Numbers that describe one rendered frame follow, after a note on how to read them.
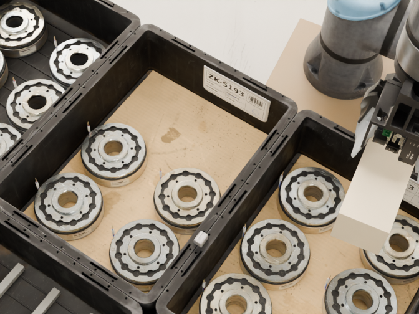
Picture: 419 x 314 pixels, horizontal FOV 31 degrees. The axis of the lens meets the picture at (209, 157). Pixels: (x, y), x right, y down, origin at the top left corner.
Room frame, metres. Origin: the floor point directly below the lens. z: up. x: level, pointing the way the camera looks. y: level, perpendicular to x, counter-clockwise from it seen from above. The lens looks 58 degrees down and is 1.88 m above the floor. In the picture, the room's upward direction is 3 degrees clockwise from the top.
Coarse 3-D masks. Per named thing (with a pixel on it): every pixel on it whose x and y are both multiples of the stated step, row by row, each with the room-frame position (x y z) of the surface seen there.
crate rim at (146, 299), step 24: (144, 24) 0.83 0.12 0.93; (120, 48) 0.78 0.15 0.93; (192, 48) 0.79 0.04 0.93; (96, 72) 0.73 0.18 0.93; (240, 72) 0.74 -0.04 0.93; (72, 96) 0.68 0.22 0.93; (288, 120) 0.66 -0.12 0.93; (264, 144) 0.61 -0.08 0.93; (24, 216) 0.47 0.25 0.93; (216, 216) 0.49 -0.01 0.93; (48, 240) 0.43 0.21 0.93; (192, 240) 0.45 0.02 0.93; (96, 264) 0.40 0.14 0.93; (120, 288) 0.37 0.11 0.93
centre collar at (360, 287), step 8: (352, 288) 0.42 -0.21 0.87; (360, 288) 0.42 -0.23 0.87; (368, 288) 0.42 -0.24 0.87; (352, 296) 0.41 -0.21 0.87; (376, 296) 0.41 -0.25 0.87; (352, 304) 0.39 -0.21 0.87; (376, 304) 0.39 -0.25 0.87; (352, 312) 0.38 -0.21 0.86; (360, 312) 0.38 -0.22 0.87; (368, 312) 0.38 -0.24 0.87
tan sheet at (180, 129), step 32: (160, 96) 0.76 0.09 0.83; (192, 96) 0.76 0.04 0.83; (160, 128) 0.69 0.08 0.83; (192, 128) 0.70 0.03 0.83; (224, 128) 0.70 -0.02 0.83; (256, 128) 0.71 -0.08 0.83; (160, 160) 0.63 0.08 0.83; (192, 160) 0.64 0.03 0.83; (224, 160) 0.64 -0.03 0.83; (128, 192) 0.57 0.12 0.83; (224, 192) 0.58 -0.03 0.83; (96, 256) 0.46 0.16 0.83
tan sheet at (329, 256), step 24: (264, 216) 0.54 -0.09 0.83; (408, 216) 0.56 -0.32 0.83; (240, 240) 0.50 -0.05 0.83; (312, 240) 0.51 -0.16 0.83; (336, 240) 0.51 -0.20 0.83; (312, 264) 0.47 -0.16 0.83; (336, 264) 0.47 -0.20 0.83; (360, 264) 0.47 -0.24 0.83; (288, 288) 0.43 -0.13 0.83; (312, 288) 0.43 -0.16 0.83; (408, 288) 0.44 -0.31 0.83; (192, 312) 0.38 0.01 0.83; (240, 312) 0.38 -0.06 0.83; (288, 312) 0.39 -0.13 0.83; (312, 312) 0.39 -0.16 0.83
